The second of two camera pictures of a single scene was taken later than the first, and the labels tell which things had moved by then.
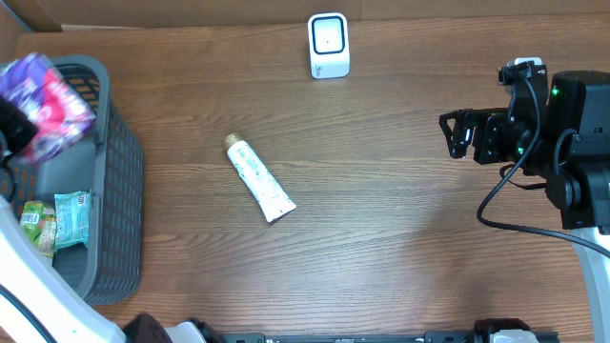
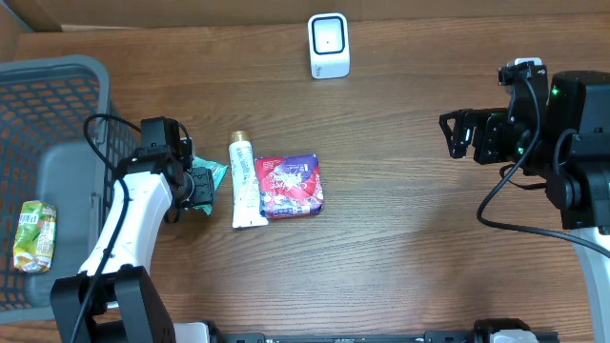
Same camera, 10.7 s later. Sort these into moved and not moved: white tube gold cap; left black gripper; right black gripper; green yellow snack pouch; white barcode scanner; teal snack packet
Moved: teal snack packet; left black gripper; white tube gold cap
Not moved: right black gripper; white barcode scanner; green yellow snack pouch
